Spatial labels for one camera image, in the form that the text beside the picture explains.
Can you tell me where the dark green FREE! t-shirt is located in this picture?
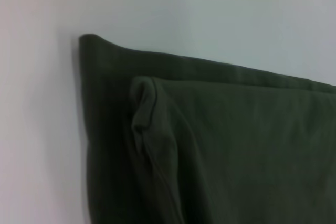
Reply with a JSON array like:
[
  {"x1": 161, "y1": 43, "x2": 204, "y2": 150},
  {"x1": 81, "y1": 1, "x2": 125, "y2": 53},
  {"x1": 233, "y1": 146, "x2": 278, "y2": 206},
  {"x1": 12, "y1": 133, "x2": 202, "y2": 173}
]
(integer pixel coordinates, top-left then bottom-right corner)
[{"x1": 78, "y1": 34, "x2": 336, "y2": 224}]

